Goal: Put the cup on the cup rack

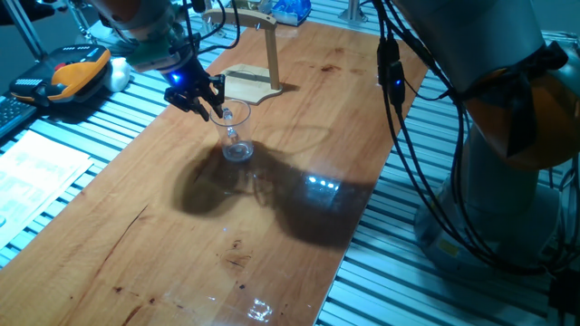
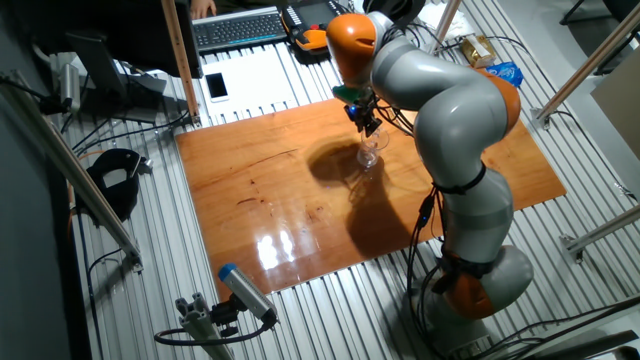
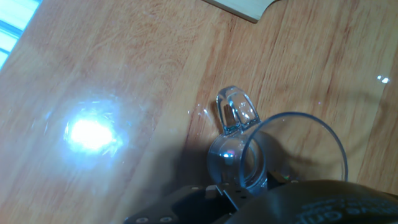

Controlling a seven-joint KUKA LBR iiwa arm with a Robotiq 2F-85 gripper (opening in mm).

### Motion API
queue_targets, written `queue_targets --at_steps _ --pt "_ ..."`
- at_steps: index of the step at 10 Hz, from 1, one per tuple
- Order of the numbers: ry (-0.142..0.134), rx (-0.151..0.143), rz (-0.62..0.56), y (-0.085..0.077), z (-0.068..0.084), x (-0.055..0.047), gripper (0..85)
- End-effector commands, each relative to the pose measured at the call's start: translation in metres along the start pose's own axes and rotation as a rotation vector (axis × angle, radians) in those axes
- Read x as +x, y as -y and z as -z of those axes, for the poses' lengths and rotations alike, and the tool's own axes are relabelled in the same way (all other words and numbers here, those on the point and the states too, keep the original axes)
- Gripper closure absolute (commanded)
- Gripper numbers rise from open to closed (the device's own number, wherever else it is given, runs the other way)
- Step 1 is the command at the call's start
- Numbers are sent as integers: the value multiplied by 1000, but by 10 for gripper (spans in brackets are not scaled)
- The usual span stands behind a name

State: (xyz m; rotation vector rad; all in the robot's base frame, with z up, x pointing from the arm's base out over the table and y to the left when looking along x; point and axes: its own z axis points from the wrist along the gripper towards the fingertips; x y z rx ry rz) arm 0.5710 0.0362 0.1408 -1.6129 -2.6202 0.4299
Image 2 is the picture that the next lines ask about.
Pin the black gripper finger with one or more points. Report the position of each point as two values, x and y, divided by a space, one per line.
364 128
375 129

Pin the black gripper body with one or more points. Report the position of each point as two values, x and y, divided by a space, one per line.
364 114

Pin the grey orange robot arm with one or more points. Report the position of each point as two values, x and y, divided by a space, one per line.
460 115

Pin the person's bare hand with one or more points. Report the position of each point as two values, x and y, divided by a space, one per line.
202 7

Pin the orange black teach pendant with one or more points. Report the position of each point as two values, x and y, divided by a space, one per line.
305 35

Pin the black round fan housing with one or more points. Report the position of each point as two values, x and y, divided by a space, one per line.
395 7

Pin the white paper sheet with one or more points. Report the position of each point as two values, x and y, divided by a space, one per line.
255 80

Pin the brown wooden board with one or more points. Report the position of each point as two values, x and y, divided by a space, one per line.
275 200

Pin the yellow packet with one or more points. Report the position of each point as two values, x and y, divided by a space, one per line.
477 50

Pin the white crumpled paper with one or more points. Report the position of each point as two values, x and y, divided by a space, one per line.
462 27

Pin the blue tissue packet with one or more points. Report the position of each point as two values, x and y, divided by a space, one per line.
505 74

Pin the white smartphone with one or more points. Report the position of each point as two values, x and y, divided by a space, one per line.
216 86

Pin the black keyboard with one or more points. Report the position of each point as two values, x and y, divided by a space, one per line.
235 30

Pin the beige flat panel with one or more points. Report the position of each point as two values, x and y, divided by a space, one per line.
622 100

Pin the black monitor with stand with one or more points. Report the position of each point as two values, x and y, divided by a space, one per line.
125 35

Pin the short aluminium profile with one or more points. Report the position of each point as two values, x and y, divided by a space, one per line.
200 325

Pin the dark metal bar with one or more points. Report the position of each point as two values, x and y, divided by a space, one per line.
600 345

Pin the thin slanted frame post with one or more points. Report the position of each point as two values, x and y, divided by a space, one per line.
450 15

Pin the wooden frame post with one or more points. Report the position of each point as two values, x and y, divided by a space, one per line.
180 60

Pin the silver camera with blue cap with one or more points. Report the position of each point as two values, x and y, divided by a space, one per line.
245 292

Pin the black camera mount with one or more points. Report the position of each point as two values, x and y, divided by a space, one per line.
225 315

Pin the aluminium post with foot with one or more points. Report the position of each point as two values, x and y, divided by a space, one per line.
600 50

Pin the aluminium beam with bracket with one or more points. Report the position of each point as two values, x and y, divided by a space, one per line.
600 230

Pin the long aluminium frame beam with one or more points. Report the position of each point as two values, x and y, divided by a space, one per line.
75 170

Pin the small silver camera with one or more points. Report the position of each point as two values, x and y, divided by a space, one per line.
70 85

